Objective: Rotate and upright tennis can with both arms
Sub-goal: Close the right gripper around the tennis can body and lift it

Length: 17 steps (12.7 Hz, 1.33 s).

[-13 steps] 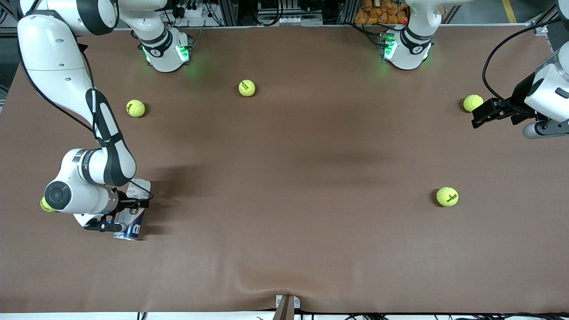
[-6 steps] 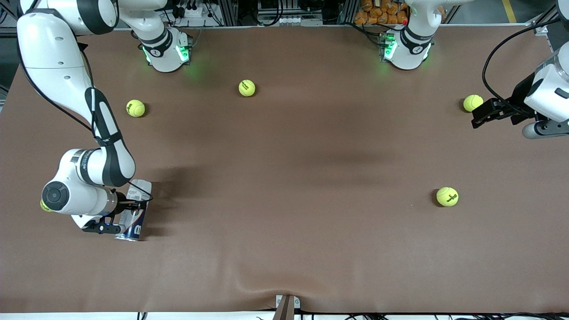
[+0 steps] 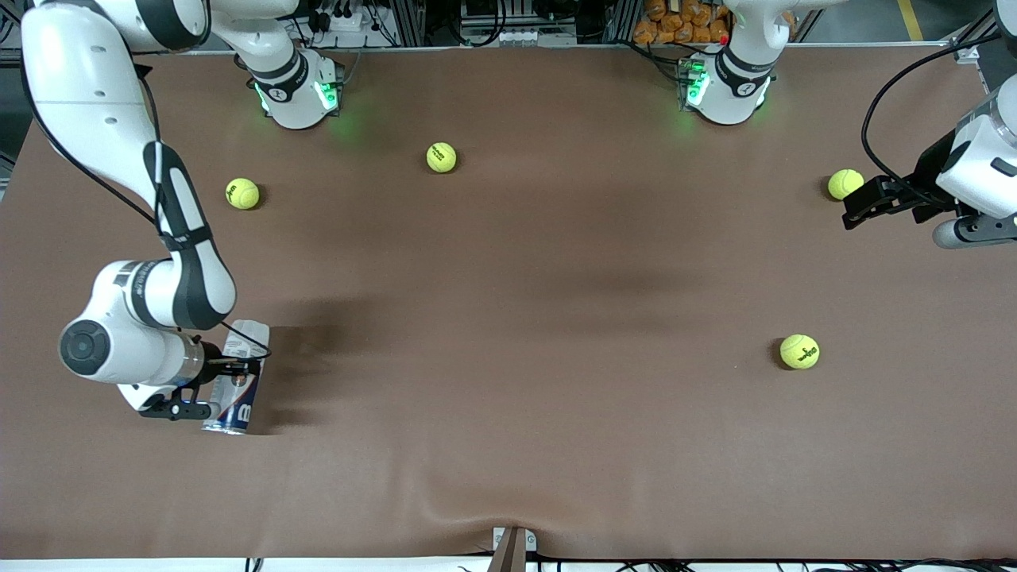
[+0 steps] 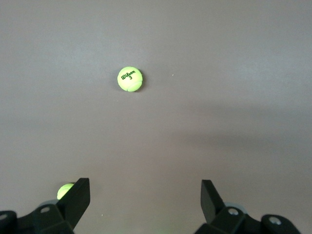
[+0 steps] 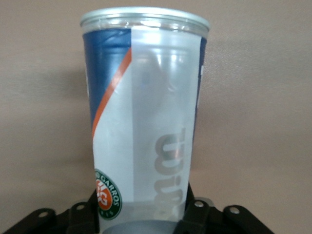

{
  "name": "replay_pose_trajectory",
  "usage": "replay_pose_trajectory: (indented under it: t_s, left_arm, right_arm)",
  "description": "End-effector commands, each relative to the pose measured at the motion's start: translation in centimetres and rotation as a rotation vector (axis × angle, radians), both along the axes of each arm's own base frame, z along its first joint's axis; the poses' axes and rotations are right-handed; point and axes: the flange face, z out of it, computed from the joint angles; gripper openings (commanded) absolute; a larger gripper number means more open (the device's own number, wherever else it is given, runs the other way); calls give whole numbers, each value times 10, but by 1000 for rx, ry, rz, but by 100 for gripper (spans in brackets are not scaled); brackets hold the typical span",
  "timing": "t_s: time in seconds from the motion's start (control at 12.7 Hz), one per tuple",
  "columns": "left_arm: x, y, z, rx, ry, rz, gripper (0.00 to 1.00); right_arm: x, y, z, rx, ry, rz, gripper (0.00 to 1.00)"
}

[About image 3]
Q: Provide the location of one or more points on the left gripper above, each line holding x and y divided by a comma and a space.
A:
926, 173

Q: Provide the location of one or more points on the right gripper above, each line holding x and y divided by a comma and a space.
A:
212, 355

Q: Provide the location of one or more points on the clear tennis ball can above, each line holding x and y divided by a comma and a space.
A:
242, 340

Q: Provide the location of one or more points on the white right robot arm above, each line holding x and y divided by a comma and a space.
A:
87, 95

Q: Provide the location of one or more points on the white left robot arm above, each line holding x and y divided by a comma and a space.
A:
731, 99

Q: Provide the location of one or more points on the yellow tennis ball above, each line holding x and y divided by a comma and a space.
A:
799, 351
842, 181
242, 193
441, 156

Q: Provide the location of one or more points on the orange packets pile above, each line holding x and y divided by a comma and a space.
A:
675, 24

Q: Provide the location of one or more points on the brown table cover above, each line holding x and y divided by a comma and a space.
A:
508, 397

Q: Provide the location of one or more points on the white power strip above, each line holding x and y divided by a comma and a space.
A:
342, 22

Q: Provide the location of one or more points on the white terminal block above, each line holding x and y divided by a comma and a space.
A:
524, 36

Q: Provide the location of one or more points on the aluminium frame strut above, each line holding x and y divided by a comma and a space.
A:
973, 40

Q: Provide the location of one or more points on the aluminium frame post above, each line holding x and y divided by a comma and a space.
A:
624, 20
409, 20

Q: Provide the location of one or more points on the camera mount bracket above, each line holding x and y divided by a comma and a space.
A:
512, 556

